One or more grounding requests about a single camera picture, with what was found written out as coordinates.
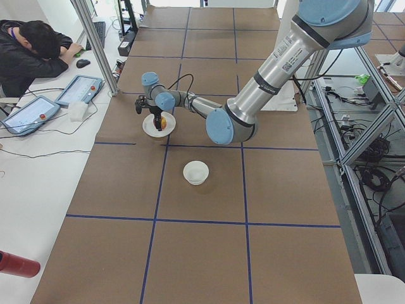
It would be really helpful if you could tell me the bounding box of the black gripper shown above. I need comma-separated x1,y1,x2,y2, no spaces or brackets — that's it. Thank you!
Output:
149,106,162,130

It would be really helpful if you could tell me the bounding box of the red yellow apple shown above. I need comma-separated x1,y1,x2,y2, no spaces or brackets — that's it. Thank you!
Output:
157,117,167,132

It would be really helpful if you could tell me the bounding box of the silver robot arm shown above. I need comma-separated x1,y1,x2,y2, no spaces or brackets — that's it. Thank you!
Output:
135,0,374,145

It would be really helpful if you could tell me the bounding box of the white round plate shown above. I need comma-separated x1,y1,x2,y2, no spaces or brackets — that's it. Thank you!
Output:
142,112,177,138

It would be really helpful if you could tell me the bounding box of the white bowl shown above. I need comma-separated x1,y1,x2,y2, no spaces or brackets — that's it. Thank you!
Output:
183,160,209,186

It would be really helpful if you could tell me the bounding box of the far teach pendant tablet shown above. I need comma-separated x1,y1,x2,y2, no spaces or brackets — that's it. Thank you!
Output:
54,75,103,106

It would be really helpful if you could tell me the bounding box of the teach pendant tablet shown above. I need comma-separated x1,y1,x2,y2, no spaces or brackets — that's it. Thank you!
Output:
54,75,103,106
1,96,60,136

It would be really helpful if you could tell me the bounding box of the black computer mouse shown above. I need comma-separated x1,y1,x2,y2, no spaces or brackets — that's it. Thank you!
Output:
76,59,90,68

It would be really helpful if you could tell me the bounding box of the black keyboard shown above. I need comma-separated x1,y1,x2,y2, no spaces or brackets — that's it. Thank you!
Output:
85,21,107,51

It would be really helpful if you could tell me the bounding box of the near teach pendant tablet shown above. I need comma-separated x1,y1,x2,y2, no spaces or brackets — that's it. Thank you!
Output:
1,96,60,136

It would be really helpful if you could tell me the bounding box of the person in black jacket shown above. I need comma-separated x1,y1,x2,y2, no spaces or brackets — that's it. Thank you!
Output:
1,20,83,98

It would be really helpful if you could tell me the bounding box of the red bottle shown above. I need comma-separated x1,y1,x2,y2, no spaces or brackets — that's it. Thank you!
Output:
1,251,41,278

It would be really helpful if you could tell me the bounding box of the aluminium frame post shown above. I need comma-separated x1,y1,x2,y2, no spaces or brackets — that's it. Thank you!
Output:
71,0,119,96

